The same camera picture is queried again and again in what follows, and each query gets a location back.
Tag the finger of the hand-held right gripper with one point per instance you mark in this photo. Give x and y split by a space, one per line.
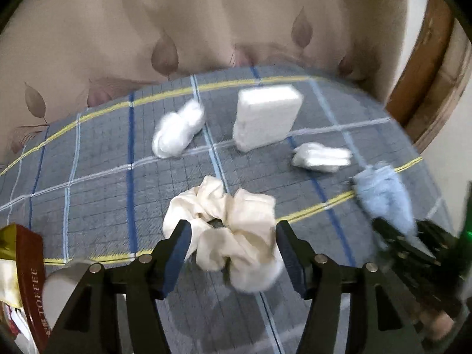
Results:
385 234
429 236

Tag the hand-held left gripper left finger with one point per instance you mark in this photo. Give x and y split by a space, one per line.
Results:
175 258

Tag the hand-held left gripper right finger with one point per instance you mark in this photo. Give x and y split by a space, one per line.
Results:
293 260

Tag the light blue sock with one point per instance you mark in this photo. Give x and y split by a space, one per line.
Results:
387 195

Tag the cream satin scrunchie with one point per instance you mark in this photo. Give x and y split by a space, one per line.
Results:
236 228

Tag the stainless steel bowl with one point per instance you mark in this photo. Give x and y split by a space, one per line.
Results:
62 291

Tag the red and gold tin box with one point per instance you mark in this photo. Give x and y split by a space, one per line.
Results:
31 276

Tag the white sponge block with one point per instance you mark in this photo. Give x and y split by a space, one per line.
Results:
263 116

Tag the person's right hand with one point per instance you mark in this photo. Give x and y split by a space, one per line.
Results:
437 324

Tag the small white folded sock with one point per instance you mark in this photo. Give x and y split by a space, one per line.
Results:
320 158

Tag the grey plaid bedsheet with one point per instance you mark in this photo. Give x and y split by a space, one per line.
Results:
110 180

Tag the white balled sock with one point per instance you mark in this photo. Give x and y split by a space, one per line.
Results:
179 131

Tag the brown wooden door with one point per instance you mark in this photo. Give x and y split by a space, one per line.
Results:
431 70

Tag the beige leaf print curtain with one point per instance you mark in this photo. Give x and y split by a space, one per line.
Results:
147 25

